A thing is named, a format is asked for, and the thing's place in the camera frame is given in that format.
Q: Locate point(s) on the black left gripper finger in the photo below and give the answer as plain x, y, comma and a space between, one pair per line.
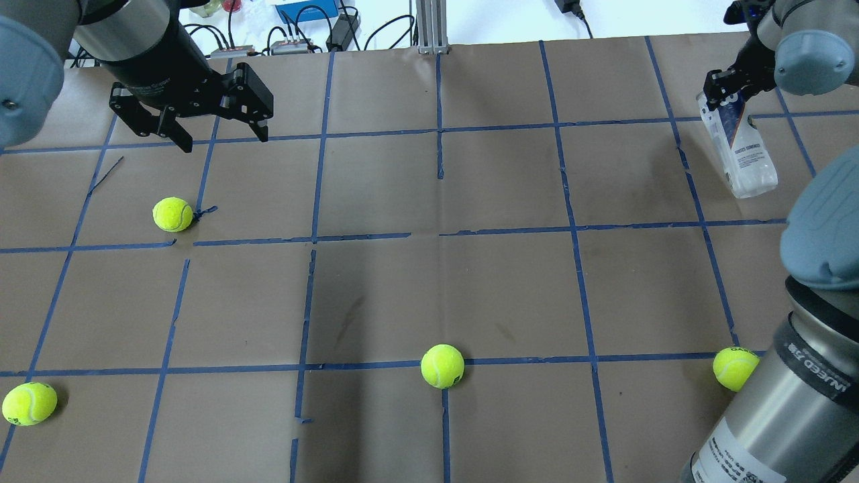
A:
259, 125
167, 126

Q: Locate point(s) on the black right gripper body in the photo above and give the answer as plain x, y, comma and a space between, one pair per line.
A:
747, 69

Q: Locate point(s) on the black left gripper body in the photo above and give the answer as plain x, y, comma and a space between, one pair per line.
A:
163, 72

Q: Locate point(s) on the clear tennis ball can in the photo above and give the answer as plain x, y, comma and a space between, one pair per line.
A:
746, 166

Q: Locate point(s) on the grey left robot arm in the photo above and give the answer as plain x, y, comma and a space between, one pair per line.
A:
161, 75

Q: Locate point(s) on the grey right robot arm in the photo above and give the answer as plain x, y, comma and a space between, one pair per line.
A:
795, 419

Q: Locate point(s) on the yellow tennis ball upper left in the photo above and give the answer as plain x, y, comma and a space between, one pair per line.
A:
172, 214

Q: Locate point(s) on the yellow tennis ball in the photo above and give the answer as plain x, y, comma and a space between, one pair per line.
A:
29, 403
733, 366
172, 214
442, 366

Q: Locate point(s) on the yellow tennis ball right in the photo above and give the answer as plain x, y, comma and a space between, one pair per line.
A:
733, 366

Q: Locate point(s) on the yellow tennis ball centre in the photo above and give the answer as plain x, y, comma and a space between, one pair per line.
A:
442, 366

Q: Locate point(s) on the yellow tennis ball lower left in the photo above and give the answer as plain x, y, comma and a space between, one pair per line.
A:
29, 403

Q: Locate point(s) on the grey connector box left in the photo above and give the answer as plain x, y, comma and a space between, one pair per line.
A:
240, 51

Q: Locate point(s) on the grey connector box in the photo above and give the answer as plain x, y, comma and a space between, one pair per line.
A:
290, 47
240, 51

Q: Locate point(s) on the grey connector box right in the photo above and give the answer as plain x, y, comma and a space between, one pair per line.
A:
290, 47

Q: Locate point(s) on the blue box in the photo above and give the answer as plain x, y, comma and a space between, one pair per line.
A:
306, 10

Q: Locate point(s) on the black power adapter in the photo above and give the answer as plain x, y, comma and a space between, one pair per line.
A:
343, 34

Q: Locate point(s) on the aluminium frame post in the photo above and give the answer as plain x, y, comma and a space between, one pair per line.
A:
431, 18

